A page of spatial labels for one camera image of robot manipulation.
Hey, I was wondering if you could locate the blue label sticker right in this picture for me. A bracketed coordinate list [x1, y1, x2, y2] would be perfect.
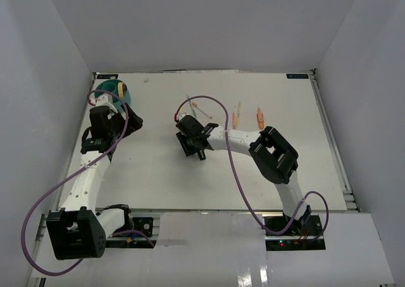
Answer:
[286, 73, 309, 79]

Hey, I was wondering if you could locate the yellow clear highlighter pen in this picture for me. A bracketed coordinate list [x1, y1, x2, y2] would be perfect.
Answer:
[235, 101, 242, 128]

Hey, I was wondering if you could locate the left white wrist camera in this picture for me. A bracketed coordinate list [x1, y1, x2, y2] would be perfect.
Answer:
[88, 94, 121, 113]

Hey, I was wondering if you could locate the green clear pen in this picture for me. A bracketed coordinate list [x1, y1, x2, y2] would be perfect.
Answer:
[186, 94, 197, 118]

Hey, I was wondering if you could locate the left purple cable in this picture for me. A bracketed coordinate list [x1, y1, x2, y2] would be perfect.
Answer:
[23, 90, 156, 274]

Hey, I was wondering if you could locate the beige tape roll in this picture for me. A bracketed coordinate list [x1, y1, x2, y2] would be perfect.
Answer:
[117, 82, 127, 99]

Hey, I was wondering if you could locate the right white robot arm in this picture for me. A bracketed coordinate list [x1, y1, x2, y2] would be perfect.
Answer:
[175, 114, 311, 236]

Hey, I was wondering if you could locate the black highlighter orange tip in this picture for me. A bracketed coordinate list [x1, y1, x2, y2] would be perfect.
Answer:
[197, 150, 206, 161]

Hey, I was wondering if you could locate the teal round organizer container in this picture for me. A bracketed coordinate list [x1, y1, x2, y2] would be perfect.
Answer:
[94, 80, 131, 113]

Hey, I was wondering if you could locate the orange clear highlighter pen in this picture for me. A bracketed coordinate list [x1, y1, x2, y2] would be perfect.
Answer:
[232, 112, 237, 130]

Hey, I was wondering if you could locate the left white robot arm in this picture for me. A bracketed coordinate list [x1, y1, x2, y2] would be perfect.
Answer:
[46, 106, 143, 260]

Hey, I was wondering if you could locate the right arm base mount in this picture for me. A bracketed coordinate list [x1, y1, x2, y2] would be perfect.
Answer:
[265, 215, 326, 252]

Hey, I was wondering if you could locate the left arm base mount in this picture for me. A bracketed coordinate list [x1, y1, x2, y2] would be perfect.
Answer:
[106, 216, 159, 249]

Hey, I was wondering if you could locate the pink capped white marker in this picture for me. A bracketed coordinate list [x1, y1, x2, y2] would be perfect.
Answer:
[192, 102, 213, 119]

